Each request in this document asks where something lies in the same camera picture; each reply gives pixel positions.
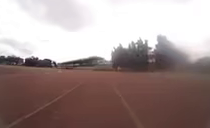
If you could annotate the long low roofed building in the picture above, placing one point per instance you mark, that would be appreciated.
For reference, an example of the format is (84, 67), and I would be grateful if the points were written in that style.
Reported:
(83, 62)

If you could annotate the group of dark trees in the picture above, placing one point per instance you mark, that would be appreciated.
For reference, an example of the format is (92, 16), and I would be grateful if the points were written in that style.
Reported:
(136, 56)

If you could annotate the row of distant trees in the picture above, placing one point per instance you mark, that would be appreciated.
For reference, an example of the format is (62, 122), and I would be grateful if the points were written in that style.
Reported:
(26, 61)

